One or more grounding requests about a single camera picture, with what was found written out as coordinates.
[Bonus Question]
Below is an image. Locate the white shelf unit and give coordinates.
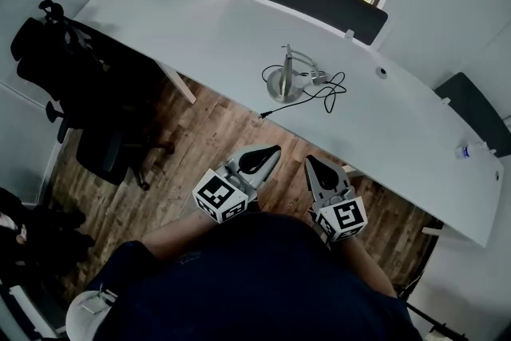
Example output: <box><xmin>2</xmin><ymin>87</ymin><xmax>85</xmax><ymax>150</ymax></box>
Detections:
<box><xmin>0</xmin><ymin>282</ymin><xmax>68</xmax><ymax>341</ymax></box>

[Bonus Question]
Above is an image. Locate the small white bottle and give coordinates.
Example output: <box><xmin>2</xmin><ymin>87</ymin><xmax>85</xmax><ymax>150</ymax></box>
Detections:
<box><xmin>455</xmin><ymin>145</ymin><xmax>481</xmax><ymax>161</ymax></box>

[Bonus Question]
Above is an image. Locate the white desk leg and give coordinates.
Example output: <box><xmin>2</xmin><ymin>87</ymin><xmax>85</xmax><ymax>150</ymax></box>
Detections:
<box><xmin>421</xmin><ymin>218</ymin><xmax>445</xmax><ymax>237</ymax></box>
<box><xmin>156</xmin><ymin>60</ymin><xmax>198</xmax><ymax>105</ymax></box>

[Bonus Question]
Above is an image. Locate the black lamp power cable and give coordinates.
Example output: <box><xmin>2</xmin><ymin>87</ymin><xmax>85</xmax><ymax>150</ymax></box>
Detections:
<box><xmin>259</xmin><ymin>65</ymin><xmax>348</xmax><ymax>121</ymax></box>

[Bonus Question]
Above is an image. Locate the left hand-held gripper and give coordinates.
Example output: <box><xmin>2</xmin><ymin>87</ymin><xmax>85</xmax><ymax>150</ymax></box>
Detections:
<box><xmin>192</xmin><ymin>144</ymin><xmax>282</xmax><ymax>224</ymax></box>

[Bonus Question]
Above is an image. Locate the black tripod stand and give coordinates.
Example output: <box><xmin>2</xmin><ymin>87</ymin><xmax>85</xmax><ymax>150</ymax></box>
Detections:
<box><xmin>398</xmin><ymin>278</ymin><xmax>469</xmax><ymax>341</ymax></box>

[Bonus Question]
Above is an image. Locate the person's left forearm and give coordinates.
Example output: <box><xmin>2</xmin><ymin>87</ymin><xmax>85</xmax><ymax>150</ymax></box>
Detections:
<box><xmin>141</xmin><ymin>207</ymin><xmax>219</xmax><ymax>261</ymax></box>

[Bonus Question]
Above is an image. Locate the black bag pile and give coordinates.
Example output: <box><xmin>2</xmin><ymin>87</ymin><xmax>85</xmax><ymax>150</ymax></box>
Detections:
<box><xmin>0</xmin><ymin>186</ymin><xmax>96</xmax><ymax>287</ymax></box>

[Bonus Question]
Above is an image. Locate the silver desk lamp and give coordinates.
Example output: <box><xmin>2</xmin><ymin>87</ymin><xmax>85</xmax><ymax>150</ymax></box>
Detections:
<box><xmin>266</xmin><ymin>43</ymin><xmax>330</xmax><ymax>105</ymax></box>

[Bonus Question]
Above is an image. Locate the black office chair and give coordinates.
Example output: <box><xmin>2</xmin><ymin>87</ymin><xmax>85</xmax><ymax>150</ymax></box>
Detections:
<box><xmin>10</xmin><ymin>0</ymin><xmax>177</xmax><ymax>192</ymax></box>

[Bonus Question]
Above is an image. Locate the person's right forearm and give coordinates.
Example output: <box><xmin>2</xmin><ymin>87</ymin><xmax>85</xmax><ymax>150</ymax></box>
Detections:
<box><xmin>338</xmin><ymin>236</ymin><xmax>398</xmax><ymax>299</ymax></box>

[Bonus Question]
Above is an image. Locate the white rounded device with clip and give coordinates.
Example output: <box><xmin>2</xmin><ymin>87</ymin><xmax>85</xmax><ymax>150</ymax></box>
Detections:
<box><xmin>65</xmin><ymin>288</ymin><xmax>118</xmax><ymax>341</ymax></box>

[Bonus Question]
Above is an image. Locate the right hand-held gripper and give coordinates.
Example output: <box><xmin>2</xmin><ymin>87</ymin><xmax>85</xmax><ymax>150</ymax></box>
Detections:
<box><xmin>304</xmin><ymin>155</ymin><xmax>368</xmax><ymax>244</ymax></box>

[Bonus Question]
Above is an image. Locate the person's dark blue shirt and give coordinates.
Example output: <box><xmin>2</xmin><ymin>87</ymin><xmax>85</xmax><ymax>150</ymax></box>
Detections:
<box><xmin>85</xmin><ymin>210</ymin><xmax>425</xmax><ymax>341</ymax></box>

